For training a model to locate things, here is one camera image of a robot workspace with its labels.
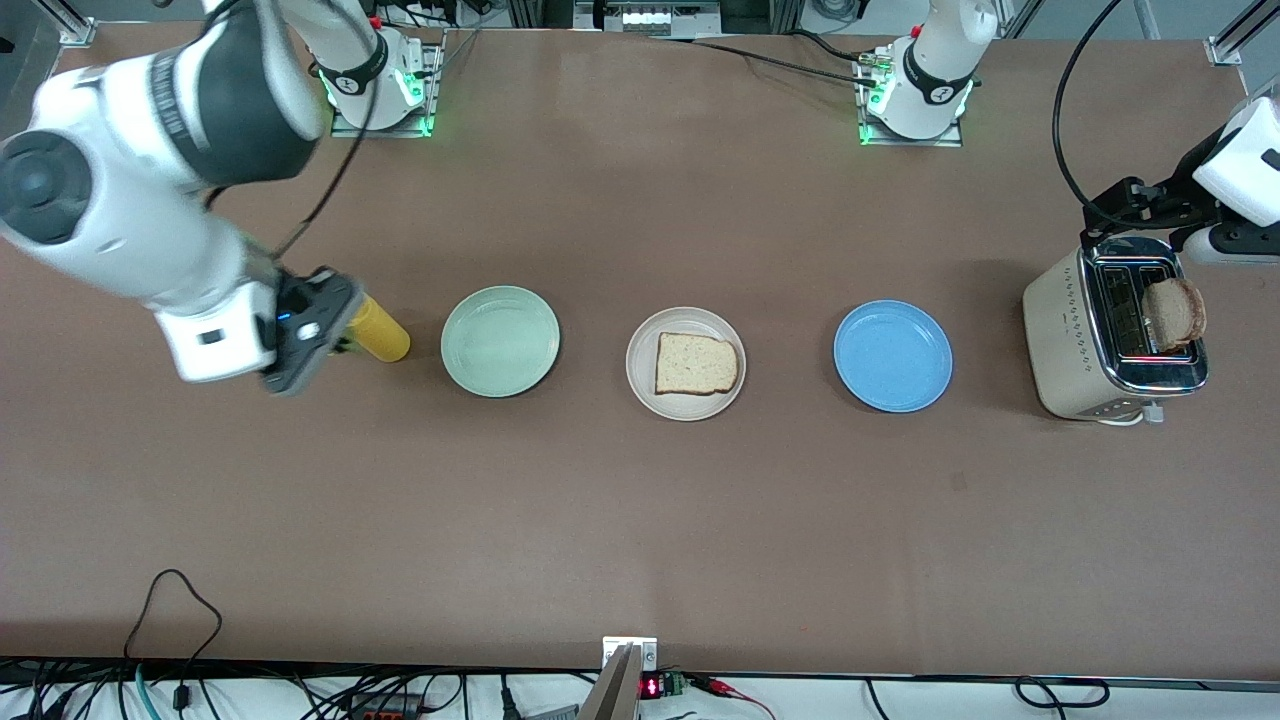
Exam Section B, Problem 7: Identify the yellow squeeze bottle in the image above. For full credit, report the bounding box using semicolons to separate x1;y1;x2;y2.
343;295;412;363

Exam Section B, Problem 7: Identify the brown bread slice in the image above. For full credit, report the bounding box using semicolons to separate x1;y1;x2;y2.
655;332;740;396
1142;278;1207;352

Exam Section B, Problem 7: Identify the pale green plate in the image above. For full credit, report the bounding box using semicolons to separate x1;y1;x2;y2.
441;286;561;399

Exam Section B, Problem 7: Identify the blue plate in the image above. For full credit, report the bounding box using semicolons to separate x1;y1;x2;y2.
834;300;954;413

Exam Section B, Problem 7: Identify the beige plate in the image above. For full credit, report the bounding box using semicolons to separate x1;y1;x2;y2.
626;306;747;422

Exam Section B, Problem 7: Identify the cream and chrome toaster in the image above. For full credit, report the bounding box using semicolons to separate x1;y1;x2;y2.
1022;236;1210;427

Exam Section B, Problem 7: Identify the control box with lights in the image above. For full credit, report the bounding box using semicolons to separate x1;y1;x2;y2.
573;0;723;37

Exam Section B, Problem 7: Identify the red clip lead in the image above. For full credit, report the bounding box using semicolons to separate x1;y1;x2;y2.
688;675;777;720

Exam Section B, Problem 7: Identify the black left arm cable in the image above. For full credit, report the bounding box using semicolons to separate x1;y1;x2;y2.
1050;0;1123;233

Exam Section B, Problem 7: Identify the aluminium frame profile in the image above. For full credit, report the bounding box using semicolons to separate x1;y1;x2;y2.
1205;0;1280;67
35;0;98;48

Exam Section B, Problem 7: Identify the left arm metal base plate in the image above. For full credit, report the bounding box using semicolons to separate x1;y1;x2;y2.
858;50;966;149

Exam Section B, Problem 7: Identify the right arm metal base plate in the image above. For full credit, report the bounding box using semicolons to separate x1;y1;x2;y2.
330;30;446;139

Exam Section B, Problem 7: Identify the black cable on table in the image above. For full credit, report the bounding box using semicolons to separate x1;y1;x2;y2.
650;30;881;89

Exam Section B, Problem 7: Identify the thin black looped cable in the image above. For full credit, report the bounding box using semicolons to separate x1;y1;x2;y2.
122;569;223;711

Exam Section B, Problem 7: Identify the black coiled cable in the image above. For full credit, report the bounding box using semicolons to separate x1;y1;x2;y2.
1015;677;1111;710

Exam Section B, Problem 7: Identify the white metal bracket plate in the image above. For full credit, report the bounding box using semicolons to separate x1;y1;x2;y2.
603;637;659;673

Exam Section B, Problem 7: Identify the grey aluminium camera post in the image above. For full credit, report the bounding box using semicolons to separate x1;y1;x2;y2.
578;645;641;720

